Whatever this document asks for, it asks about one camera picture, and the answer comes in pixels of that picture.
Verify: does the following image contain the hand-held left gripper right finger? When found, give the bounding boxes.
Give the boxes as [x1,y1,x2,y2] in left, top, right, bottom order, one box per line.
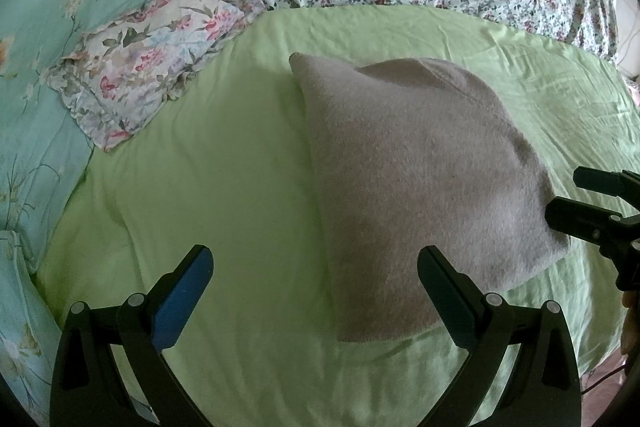
[417,246,583,427]

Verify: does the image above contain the teal floral blanket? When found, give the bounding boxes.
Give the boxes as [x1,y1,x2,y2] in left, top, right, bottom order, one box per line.
[0,0,173,408]

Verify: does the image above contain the grey towel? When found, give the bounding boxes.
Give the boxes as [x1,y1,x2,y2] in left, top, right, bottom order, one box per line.
[289,52,571,344]

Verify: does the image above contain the light green bed sheet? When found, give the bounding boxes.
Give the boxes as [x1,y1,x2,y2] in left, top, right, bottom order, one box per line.
[35,4,640,427]

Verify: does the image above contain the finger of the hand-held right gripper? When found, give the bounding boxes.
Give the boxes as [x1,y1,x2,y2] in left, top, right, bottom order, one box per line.
[545,196,640,258]
[573,166,640,198]

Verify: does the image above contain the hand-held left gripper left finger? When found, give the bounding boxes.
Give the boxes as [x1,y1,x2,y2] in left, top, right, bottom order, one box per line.
[50,245,214,427]

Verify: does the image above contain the pastel floral ruffled pillow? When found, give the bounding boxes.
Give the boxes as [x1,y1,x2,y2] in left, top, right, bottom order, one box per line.
[47,0,266,152]

